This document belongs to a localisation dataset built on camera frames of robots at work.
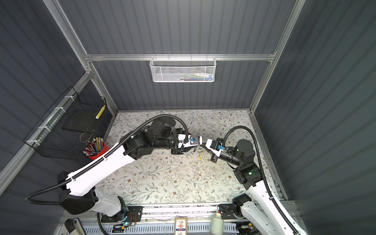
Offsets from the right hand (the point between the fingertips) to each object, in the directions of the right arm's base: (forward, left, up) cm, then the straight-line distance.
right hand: (202, 143), depth 64 cm
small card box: (-27, +11, -29) cm, 42 cm away
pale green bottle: (-27, -6, -24) cm, 37 cm away
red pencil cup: (+8, +62, -18) cm, 66 cm away
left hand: (+2, +4, +2) cm, 5 cm away
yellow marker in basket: (+21, +57, -2) cm, 61 cm away
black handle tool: (-29, +59, -25) cm, 71 cm away
